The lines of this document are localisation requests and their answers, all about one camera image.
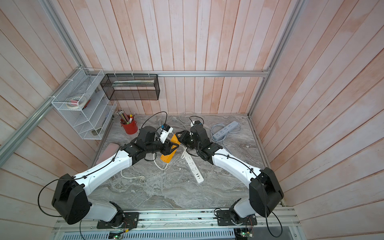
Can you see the yellow power strip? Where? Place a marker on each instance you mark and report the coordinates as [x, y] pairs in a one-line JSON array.
[[166, 158]]

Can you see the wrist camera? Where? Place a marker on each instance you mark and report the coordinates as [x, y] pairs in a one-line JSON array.
[[165, 131], [195, 123]]

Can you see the white power strip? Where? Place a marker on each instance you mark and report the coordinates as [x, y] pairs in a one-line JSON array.
[[193, 167]]

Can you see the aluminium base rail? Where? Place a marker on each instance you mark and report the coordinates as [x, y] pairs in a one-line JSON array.
[[186, 224]]

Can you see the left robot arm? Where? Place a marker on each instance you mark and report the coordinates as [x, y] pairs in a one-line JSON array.
[[71, 194]]

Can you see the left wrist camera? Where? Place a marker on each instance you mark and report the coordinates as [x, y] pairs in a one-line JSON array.
[[165, 131]]

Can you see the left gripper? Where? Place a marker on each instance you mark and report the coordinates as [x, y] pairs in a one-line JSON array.
[[167, 147]]

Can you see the tape roll on shelf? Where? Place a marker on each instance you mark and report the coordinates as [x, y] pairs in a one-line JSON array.
[[76, 102]]

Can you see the pink case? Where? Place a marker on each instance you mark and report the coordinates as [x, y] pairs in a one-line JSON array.
[[110, 151]]

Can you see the red metal pencil cup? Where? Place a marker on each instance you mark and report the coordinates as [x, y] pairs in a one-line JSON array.
[[130, 127]]

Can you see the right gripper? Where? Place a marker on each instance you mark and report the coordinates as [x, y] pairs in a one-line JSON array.
[[184, 138]]

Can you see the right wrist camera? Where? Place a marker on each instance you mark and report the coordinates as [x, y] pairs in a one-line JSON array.
[[195, 123]]

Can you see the white wire mesh shelf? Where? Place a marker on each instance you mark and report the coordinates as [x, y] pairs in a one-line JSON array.
[[91, 122]]

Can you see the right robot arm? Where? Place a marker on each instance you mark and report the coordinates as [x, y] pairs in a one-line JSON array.
[[265, 192]]

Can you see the grey power strip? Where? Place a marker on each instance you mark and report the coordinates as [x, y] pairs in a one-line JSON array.
[[220, 135]]

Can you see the black mesh wall basket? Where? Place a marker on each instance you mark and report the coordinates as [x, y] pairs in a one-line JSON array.
[[127, 87]]

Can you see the pencils and pens bundle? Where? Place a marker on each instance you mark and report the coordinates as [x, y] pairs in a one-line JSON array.
[[125, 118]]

